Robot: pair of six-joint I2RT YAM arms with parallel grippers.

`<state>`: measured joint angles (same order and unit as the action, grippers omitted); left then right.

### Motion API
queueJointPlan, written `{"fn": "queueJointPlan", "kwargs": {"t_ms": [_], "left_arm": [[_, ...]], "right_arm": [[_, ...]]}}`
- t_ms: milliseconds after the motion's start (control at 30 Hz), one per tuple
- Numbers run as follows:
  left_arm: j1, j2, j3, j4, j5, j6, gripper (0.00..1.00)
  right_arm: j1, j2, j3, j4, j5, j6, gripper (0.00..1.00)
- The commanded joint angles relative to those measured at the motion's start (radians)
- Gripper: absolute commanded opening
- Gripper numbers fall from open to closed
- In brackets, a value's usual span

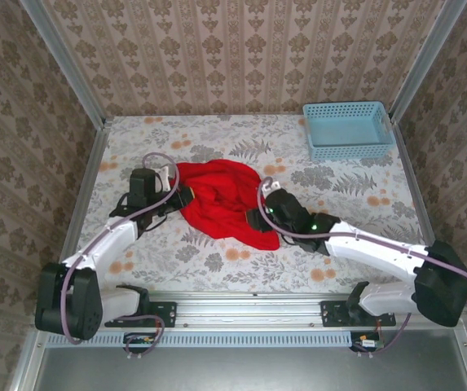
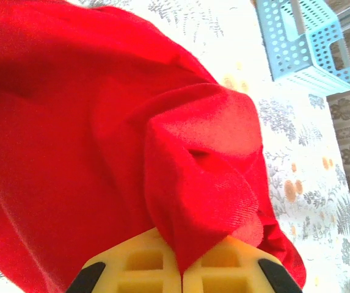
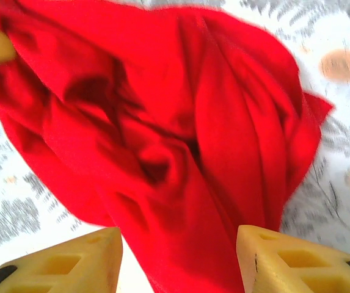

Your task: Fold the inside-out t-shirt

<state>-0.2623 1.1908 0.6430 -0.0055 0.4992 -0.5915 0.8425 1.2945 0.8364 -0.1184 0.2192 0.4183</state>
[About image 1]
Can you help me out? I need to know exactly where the red t-shirt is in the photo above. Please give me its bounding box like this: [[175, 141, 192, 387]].
[[174, 159, 281, 252]]

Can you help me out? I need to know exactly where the floral table cover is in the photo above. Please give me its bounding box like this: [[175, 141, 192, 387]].
[[65, 114, 440, 294]]

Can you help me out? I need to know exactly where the light blue plastic basket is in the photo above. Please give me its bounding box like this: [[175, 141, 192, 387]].
[[302, 101, 396, 162]]

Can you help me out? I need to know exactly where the grey metal panel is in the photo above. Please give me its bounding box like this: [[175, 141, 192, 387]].
[[8, 329, 467, 391]]

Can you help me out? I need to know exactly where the small circuit board with connectors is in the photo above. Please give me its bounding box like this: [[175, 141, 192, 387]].
[[123, 332, 157, 354], [350, 332, 383, 354]]

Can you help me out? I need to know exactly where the aluminium table side rail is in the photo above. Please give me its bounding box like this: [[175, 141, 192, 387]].
[[49, 117, 114, 298], [391, 121, 454, 297]]

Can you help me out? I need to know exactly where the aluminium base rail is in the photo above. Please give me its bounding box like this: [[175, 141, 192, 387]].
[[33, 292, 467, 329]]

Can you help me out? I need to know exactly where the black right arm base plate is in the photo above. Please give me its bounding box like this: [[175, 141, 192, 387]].
[[320, 300, 397, 327]]

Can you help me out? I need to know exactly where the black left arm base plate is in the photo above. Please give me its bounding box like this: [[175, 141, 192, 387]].
[[104, 301, 177, 328]]

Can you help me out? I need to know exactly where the grey slotted cable duct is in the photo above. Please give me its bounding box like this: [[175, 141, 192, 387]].
[[47, 330, 352, 348]]

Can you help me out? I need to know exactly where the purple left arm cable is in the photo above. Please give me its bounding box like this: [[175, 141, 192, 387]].
[[62, 152, 181, 360]]

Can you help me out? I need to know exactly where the aluminium frame post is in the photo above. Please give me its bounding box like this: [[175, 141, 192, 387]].
[[390, 0, 467, 123], [19, 0, 108, 127]]

